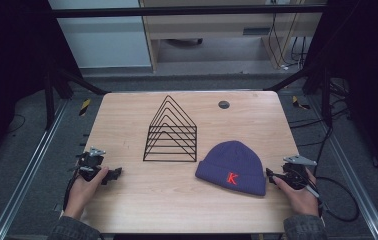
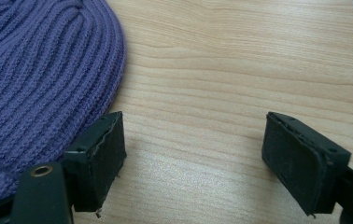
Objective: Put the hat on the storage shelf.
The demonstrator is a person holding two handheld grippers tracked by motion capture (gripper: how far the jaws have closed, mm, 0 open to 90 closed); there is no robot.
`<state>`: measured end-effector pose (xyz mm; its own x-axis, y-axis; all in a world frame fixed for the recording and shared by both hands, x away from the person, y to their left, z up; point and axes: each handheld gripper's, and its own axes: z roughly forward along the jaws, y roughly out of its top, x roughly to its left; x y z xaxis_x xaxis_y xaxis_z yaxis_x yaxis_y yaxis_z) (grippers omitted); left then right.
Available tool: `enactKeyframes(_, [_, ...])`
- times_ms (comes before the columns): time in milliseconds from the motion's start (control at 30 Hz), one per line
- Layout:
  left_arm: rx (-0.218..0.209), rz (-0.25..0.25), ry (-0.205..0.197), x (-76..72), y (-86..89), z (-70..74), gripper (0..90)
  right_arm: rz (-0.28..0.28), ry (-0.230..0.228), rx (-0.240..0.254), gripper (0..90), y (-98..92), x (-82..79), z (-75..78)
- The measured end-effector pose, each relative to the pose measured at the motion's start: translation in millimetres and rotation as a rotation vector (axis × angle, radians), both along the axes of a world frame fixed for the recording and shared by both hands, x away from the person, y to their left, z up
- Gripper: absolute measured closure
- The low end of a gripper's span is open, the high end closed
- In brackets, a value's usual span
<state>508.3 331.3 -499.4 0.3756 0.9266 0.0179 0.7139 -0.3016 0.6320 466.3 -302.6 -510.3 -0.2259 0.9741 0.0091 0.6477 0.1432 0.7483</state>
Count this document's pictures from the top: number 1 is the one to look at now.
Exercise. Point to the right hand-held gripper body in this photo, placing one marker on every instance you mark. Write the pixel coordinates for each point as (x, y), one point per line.
(296, 175)

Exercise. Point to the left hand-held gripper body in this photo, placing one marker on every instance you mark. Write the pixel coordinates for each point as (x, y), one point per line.
(90, 161)

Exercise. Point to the purple knit beanie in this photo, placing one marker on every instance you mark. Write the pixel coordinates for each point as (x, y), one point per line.
(232, 163)

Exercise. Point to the person's right hand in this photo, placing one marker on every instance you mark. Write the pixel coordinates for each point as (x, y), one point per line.
(300, 200)

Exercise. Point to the person's left hand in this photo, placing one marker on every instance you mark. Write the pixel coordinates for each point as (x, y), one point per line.
(82, 196)

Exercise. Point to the yellow black striped tape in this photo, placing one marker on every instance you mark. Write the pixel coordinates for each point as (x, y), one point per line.
(84, 107)
(298, 102)

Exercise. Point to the black metal stand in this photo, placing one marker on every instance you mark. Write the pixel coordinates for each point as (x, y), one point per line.
(313, 83)
(60, 83)

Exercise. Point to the grey table grommet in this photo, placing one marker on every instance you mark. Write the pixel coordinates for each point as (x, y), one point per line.
(223, 104)

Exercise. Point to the white cabinet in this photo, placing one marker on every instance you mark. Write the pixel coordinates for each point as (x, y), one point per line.
(103, 43)

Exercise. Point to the black horizontal bar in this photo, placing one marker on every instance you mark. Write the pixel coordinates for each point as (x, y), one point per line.
(177, 11)

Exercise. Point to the aluminium floor rail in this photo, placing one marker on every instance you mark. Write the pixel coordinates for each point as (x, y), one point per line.
(27, 173)
(353, 173)

